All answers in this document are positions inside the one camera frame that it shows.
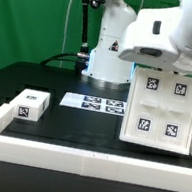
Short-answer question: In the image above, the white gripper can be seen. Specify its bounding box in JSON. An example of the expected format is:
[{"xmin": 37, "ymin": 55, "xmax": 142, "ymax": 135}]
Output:
[{"xmin": 118, "ymin": 6, "xmax": 192, "ymax": 75}]

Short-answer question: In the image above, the white door panel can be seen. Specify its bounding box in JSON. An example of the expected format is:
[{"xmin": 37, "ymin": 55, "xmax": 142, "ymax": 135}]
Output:
[
  {"xmin": 157, "ymin": 79, "xmax": 189, "ymax": 146},
  {"xmin": 135, "ymin": 73, "xmax": 164, "ymax": 140}
]

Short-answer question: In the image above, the white cabinet body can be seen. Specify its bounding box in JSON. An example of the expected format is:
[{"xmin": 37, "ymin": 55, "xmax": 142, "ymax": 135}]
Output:
[{"xmin": 119, "ymin": 68, "xmax": 192, "ymax": 155}]

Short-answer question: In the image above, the white cabinet top block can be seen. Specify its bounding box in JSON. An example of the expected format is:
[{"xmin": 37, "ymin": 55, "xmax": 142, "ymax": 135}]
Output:
[{"xmin": 10, "ymin": 89, "xmax": 50, "ymax": 122}]

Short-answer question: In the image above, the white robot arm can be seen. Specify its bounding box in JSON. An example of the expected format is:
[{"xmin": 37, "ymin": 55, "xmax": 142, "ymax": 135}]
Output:
[{"xmin": 81, "ymin": 0, "xmax": 192, "ymax": 86}]

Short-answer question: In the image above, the white marker base sheet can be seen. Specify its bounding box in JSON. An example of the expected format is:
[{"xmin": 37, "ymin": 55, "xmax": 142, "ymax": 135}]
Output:
[{"xmin": 60, "ymin": 92, "xmax": 126, "ymax": 116}]

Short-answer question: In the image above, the black cable bundle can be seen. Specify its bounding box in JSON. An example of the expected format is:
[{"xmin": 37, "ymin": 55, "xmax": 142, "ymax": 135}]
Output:
[{"xmin": 39, "ymin": 46, "xmax": 91, "ymax": 74}]

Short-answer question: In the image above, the white cable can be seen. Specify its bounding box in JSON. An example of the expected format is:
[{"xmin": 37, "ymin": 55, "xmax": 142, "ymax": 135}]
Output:
[{"xmin": 57, "ymin": 0, "xmax": 93, "ymax": 72}]

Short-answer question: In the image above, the white U-shaped frame wall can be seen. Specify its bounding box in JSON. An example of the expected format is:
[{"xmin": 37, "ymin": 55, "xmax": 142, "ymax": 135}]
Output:
[{"xmin": 0, "ymin": 103, "xmax": 192, "ymax": 192}]

